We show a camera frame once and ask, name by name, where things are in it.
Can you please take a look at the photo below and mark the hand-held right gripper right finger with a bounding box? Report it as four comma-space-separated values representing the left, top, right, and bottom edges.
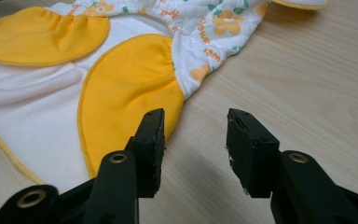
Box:
226, 107, 282, 199

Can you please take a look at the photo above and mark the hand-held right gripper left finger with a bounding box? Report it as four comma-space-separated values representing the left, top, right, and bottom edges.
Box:
124, 107, 166, 199

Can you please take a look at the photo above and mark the yellow and white cloth diaper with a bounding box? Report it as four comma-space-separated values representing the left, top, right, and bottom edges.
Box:
0, 0, 330, 187

